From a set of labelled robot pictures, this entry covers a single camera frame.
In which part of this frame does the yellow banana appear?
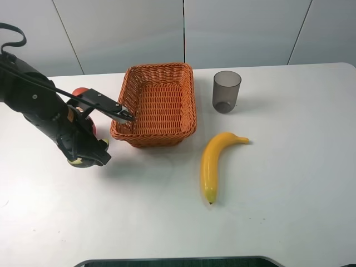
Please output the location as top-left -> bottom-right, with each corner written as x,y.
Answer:
200,132 -> 250,205

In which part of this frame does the halved avocado with pit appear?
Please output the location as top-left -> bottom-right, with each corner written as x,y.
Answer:
67,139 -> 111,168

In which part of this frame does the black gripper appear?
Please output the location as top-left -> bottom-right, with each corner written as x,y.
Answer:
23,89 -> 135,167

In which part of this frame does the orange woven wicker basket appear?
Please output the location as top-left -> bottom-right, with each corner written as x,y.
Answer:
110,63 -> 197,148

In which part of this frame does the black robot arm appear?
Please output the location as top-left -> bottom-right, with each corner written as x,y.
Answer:
1,53 -> 134,168

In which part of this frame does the grey translucent plastic cup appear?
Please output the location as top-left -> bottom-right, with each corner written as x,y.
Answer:
212,71 -> 242,114

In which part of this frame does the round bread bun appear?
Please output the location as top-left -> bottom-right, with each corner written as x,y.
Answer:
72,87 -> 88,96

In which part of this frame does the red apple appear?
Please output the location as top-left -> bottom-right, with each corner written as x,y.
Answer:
83,107 -> 97,136

